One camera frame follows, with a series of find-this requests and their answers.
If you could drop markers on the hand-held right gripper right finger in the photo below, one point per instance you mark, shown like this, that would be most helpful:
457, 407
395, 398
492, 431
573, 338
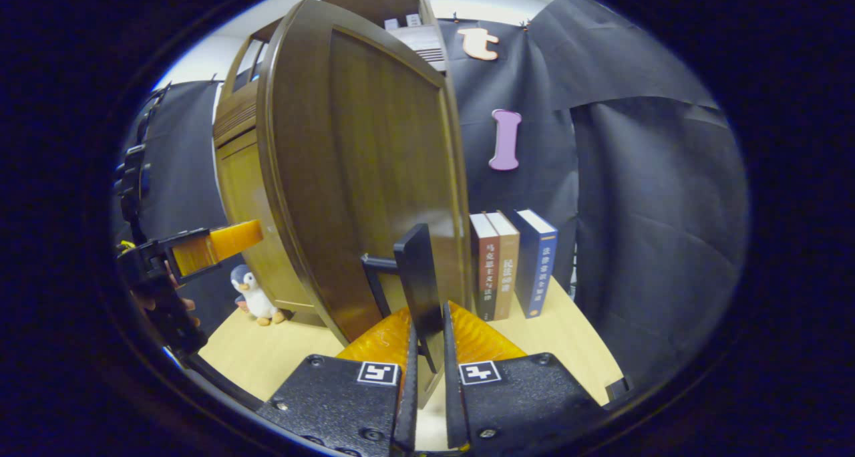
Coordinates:
453, 390

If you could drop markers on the blue book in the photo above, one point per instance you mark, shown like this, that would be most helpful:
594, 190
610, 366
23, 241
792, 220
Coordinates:
540, 263

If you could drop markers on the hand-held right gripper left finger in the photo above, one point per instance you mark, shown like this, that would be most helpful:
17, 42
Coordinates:
405, 403

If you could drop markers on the tan book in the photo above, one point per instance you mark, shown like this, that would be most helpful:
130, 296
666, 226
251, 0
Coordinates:
505, 263

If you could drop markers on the black backdrop cloth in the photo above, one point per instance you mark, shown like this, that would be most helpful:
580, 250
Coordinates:
634, 210

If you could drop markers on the dark brown book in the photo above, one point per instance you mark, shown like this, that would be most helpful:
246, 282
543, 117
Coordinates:
484, 270

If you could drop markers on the penguin plush toy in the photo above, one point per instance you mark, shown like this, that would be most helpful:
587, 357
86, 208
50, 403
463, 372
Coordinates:
254, 296

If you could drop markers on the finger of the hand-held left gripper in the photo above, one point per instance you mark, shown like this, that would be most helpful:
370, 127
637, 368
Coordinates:
200, 250

